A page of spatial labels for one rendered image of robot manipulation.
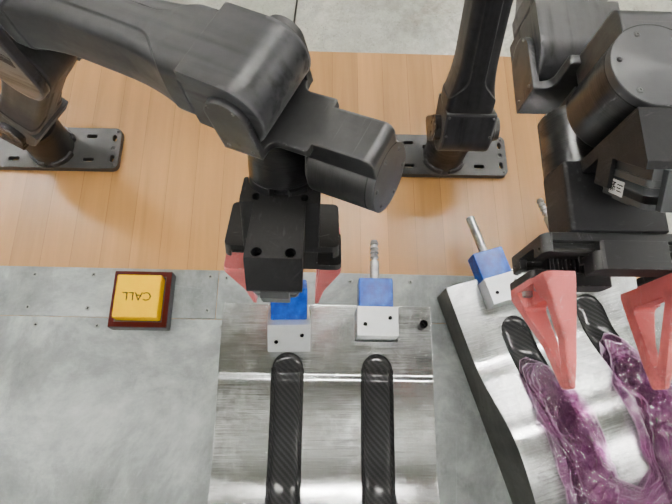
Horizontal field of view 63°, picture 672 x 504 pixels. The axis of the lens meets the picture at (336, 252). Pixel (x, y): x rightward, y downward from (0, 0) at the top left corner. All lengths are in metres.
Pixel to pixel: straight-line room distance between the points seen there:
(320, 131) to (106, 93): 0.62
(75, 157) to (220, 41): 0.56
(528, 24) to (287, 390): 0.46
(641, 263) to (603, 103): 0.11
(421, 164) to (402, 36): 1.25
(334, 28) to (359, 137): 1.70
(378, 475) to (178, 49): 0.50
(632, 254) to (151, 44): 0.35
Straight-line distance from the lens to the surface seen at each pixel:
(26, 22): 0.50
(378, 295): 0.68
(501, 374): 0.74
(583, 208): 0.40
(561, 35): 0.48
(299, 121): 0.41
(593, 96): 0.39
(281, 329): 0.64
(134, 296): 0.78
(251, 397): 0.68
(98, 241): 0.87
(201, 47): 0.40
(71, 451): 0.82
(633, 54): 0.39
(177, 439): 0.78
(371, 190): 0.40
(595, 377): 0.77
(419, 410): 0.68
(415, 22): 2.13
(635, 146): 0.36
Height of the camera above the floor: 1.56
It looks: 71 degrees down
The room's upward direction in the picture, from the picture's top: 8 degrees clockwise
